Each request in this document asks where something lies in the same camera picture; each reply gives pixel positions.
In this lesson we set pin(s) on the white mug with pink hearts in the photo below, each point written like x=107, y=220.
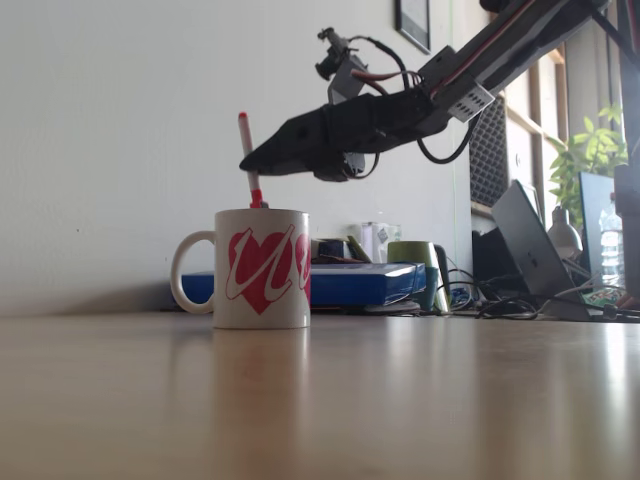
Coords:
x=265, y=305

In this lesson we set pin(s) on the clear plastic box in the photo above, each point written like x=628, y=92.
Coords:
x=380, y=240

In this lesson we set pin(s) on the green cup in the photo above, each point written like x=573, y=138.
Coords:
x=412, y=252

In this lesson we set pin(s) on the green leafy plant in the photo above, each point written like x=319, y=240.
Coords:
x=590, y=150

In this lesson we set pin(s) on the wooden shelf frame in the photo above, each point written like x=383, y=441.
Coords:
x=535, y=110

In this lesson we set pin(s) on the dark computer monitor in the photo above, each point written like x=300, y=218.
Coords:
x=595, y=225

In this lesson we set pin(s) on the grey laptop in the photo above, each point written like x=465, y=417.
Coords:
x=535, y=250

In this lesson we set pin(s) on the red and white marker pen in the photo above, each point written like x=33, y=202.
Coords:
x=246, y=135

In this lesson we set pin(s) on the blue flat box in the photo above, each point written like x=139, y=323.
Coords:
x=350, y=287

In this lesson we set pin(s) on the clear plastic water bottle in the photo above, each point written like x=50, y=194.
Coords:
x=611, y=250

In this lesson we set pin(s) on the small black camera with mount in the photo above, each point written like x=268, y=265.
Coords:
x=340, y=60

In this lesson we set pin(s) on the white desk lamp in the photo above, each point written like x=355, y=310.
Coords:
x=565, y=235

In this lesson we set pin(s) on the black picture frame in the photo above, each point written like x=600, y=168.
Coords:
x=412, y=25

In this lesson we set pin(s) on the black perforated panel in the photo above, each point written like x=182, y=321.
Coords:
x=490, y=160

